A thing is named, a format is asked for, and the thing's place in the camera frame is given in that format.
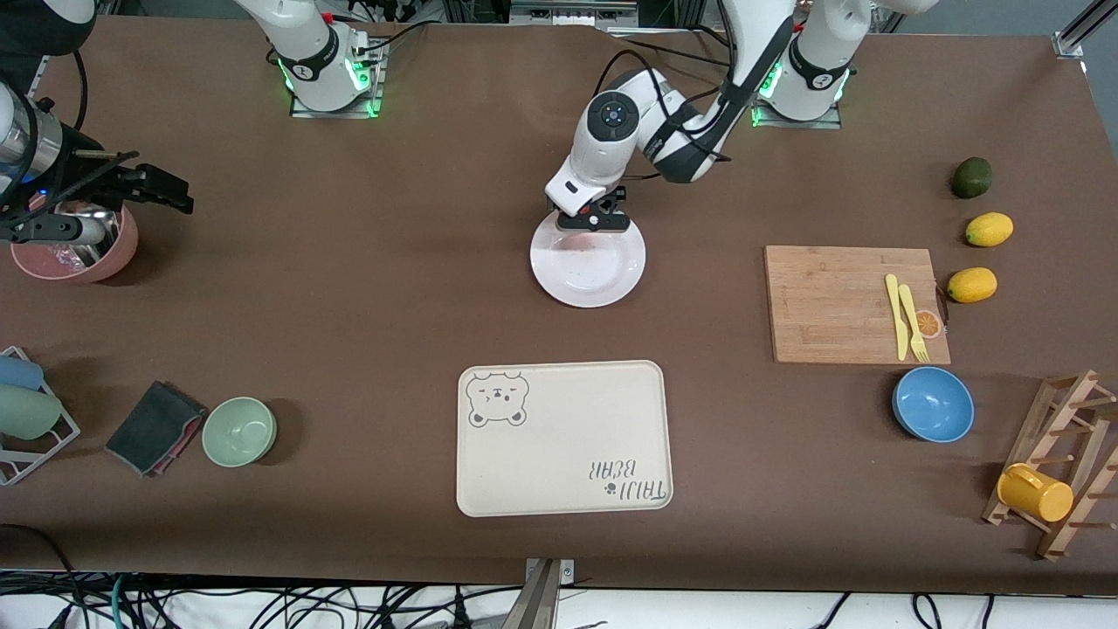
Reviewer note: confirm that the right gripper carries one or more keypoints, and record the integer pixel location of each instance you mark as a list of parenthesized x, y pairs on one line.
[(98, 183)]

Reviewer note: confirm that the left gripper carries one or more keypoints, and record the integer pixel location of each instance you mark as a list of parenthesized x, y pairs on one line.
[(606, 203)]

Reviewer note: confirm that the white round plate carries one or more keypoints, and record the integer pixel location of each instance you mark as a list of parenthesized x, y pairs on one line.
[(594, 275)]

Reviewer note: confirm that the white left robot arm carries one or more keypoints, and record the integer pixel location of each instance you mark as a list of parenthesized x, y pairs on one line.
[(751, 52)]

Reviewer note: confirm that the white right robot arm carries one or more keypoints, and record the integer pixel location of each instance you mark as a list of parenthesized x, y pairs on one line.
[(310, 52)]

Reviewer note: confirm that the pink bowl with steel inside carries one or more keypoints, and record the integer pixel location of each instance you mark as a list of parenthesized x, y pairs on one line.
[(118, 253)]

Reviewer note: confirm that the blue cup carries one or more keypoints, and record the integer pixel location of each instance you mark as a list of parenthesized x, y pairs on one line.
[(19, 373)]

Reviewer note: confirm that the dark grey folded cloth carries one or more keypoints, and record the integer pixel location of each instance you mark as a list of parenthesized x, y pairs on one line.
[(148, 424)]

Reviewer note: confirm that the wooden cutting board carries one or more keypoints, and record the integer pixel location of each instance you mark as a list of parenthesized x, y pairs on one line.
[(830, 297)]

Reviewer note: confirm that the pale green bowl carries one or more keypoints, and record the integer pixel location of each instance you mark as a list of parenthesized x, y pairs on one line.
[(238, 432)]

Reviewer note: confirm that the cream bear print tray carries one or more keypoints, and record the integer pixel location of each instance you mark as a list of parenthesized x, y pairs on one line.
[(559, 454)]

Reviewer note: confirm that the pale green cup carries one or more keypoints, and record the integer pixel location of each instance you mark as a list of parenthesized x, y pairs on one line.
[(26, 412)]

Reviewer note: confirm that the yellow plastic knife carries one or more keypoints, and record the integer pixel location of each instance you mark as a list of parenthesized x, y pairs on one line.
[(897, 314)]

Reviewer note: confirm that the yellow plastic fork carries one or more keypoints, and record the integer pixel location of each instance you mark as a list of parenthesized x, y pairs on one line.
[(911, 314)]

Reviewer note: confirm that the orange slice decoration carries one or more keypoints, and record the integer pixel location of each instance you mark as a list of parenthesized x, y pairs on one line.
[(929, 324)]

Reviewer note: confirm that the dark green avocado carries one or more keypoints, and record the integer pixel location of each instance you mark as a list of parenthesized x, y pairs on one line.
[(971, 177)]

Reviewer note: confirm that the yellow lemon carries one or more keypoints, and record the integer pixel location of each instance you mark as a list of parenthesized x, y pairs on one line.
[(972, 285), (990, 230)]

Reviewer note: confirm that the blue bowl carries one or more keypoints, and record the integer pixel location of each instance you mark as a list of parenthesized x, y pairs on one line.
[(933, 404)]

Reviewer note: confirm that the wooden peg rack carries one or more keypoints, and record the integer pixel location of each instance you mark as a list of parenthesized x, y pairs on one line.
[(1039, 428)]

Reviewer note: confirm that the yellow mug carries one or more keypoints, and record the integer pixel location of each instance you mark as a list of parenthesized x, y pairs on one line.
[(1035, 494)]

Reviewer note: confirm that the aluminium frame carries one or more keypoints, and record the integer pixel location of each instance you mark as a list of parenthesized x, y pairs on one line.
[(568, 10)]

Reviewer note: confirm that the metal bracket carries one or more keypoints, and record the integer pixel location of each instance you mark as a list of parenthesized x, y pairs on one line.
[(541, 598)]

